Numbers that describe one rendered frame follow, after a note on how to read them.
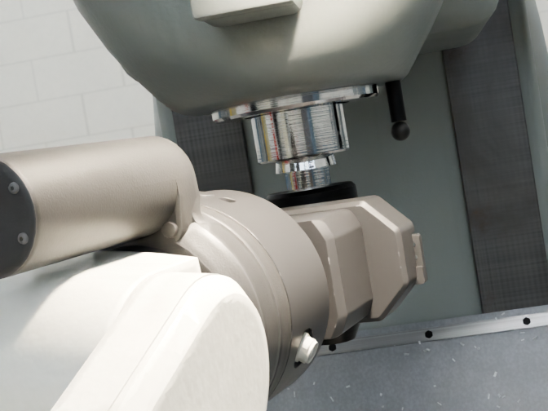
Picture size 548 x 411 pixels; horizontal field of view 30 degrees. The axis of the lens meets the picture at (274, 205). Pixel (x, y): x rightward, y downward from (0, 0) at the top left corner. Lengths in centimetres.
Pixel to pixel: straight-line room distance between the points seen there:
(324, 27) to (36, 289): 19
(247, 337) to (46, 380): 6
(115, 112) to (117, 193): 461
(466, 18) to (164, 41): 24
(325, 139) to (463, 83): 40
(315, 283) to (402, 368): 50
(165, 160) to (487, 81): 57
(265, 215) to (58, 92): 463
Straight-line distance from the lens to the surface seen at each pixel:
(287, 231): 39
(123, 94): 491
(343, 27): 44
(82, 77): 498
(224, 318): 29
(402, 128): 51
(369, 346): 90
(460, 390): 88
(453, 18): 63
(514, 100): 89
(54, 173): 29
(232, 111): 49
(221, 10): 40
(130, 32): 46
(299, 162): 51
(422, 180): 89
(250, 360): 31
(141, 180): 33
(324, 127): 50
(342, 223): 44
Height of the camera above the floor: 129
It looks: 3 degrees down
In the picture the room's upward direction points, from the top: 9 degrees counter-clockwise
